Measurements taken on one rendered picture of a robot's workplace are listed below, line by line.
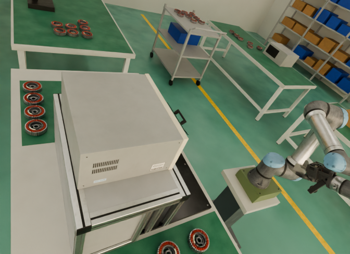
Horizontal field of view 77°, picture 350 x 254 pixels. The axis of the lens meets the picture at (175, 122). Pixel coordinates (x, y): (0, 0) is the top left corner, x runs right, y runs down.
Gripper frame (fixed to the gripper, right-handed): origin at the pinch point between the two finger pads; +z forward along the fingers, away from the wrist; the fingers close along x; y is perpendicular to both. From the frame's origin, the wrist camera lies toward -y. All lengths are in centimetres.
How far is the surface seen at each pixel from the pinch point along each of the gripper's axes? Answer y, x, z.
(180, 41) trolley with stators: 78, -71, 267
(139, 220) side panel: -4, 88, 5
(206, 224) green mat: -30, 48, 15
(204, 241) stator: -31, 55, 6
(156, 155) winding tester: 25, 80, 3
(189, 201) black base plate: -21, 52, 26
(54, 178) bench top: 1, 119, 50
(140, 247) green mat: -25, 86, 13
